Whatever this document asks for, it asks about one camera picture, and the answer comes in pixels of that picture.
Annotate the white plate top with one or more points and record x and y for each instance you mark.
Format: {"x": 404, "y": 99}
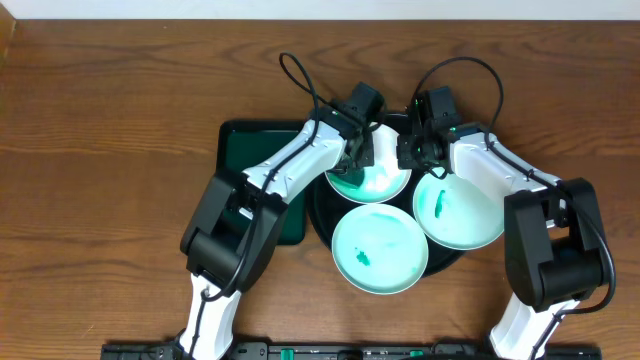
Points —
{"x": 384, "y": 180}

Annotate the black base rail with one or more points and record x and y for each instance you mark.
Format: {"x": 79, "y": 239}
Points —
{"x": 264, "y": 351}

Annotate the black round tray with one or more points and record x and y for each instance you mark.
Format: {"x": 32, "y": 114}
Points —
{"x": 326, "y": 207}

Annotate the white plate right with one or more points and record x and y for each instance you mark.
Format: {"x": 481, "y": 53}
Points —
{"x": 455, "y": 214}

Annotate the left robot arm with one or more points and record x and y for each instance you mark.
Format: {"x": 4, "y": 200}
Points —
{"x": 235, "y": 228}

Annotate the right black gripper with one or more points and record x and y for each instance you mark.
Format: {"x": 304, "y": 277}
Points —
{"x": 404, "y": 158}

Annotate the white plate bottom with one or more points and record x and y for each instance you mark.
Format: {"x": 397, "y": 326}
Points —
{"x": 380, "y": 249}

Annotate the black rectangular tray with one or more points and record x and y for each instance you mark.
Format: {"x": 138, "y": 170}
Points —
{"x": 244, "y": 143}

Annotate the green wavy sponge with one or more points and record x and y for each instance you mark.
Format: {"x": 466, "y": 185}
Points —
{"x": 351, "y": 178}

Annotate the white plate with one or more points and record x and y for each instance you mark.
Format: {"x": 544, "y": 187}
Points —
{"x": 380, "y": 249}
{"x": 455, "y": 214}
{"x": 384, "y": 180}

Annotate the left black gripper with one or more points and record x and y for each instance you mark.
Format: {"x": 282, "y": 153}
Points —
{"x": 353, "y": 157}

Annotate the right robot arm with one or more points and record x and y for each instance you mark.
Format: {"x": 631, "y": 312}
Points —
{"x": 557, "y": 259}

